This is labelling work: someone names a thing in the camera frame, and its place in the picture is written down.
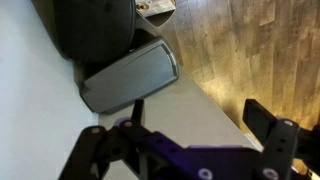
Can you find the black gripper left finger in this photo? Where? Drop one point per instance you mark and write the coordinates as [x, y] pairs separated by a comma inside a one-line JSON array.
[[90, 150]]

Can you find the grey plastic bin lid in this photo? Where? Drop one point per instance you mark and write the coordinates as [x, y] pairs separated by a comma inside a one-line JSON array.
[[130, 76]]

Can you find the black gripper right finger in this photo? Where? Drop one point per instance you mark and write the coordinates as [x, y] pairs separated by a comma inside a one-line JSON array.
[[278, 150]]

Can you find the printed magazine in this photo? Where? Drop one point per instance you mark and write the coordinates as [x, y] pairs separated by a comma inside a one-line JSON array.
[[155, 6]]

